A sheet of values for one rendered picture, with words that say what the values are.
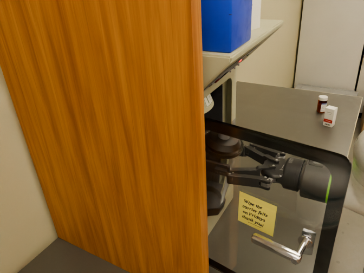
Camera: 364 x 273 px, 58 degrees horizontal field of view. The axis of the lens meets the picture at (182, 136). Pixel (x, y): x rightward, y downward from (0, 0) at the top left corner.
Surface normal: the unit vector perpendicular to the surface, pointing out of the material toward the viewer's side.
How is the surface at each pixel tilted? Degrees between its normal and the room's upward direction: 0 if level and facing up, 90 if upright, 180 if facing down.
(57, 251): 0
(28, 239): 90
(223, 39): 90
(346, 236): 0
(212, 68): 90
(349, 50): 90
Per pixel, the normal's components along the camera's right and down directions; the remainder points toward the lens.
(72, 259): -0.06, -0.87
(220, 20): -0.50, 0.45
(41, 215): 0.87, 0.20
